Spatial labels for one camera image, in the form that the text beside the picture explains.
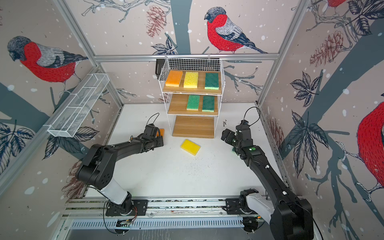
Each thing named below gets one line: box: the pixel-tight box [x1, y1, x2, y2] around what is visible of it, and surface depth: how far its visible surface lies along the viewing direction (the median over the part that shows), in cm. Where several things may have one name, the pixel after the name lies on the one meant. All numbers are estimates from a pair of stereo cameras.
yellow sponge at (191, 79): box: [183, 71, 199, 89], surface depth 74 cm
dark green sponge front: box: [202, 95, 215, 113], surface depth 86 cm
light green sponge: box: [186, 94, 201, 111], surface depth 87 cm
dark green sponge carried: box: [204, 73, 219, 90], surface depth 74 cm
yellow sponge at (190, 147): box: [180, 139, 201, 156], surface depth 98 cm
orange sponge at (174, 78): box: [165, 70, 183, 87], surface depth 75 cm
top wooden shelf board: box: [163, 70, 222, 95], surface depth 73 cm
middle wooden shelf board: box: [167, 93, 219, 116], surface depth 86 cm
